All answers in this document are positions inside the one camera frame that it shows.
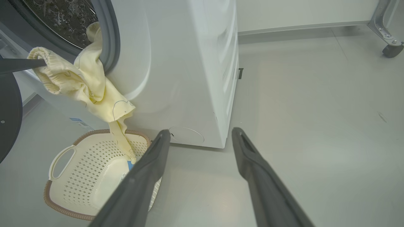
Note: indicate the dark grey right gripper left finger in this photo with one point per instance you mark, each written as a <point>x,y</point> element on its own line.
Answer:
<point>135,189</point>

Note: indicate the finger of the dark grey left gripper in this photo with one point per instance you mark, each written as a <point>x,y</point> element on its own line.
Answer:
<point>22,64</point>

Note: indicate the pale yellow printed pants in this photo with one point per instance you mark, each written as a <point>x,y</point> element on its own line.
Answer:
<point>88,78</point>

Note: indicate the dark grey round washer door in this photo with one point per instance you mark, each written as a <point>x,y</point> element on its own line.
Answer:
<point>9,116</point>

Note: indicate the grey partition stand with caster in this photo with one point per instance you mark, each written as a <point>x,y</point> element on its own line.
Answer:
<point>383,25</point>

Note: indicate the blue white energy label sticker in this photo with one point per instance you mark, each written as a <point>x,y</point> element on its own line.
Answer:
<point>80,123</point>

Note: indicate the cream perforated laundry basket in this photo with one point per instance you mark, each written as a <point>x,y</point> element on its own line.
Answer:
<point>82,176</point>

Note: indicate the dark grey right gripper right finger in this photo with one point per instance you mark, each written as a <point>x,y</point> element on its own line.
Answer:
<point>268,192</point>

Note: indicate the white front-load washing machine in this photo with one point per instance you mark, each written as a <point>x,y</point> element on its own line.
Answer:
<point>183,63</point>

